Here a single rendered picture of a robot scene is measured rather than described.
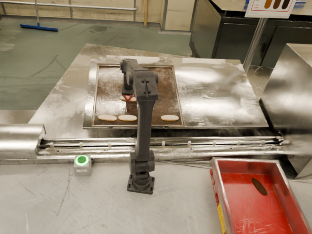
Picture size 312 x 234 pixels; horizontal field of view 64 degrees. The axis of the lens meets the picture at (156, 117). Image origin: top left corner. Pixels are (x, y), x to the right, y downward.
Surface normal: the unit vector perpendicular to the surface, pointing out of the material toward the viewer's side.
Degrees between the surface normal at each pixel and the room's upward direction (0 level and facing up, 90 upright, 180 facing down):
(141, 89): 18
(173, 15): 90
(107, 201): 0
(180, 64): 10
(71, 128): 0
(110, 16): 90
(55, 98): 0
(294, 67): 90
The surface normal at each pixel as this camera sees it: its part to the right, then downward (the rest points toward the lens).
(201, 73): 0.11, -0.62
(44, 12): 0.10, 0.67
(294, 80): -0.99, 0.00
